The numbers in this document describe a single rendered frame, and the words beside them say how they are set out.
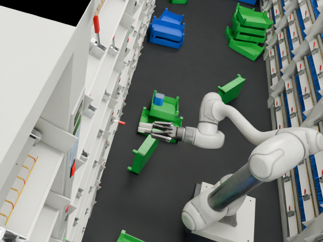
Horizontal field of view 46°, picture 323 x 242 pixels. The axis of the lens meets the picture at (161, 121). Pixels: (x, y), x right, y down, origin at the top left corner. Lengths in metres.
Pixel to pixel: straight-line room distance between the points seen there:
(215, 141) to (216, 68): 1.65
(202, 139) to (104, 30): 1.13
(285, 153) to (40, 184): 1.01
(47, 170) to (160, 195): 1.84
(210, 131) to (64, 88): 1.45
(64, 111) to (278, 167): 0.97
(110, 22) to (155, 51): 2.53
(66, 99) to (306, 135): 1.14
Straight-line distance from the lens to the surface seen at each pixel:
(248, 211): 2.28
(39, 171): 0.63
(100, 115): 1.25
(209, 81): 3.36
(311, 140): 1.54
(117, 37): 1.25
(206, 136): 1.94
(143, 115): 2.84
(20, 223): 0.59
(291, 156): 1.46
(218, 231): 2.14
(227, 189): 1.70
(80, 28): 0.51
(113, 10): 1.00
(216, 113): 1.93
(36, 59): 0.44
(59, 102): 0.58
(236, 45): 3.85
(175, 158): 2.64
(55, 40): 0.47
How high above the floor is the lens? 2.00
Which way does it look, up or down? 45 degrees down
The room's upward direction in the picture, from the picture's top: 19 degrees clockwise
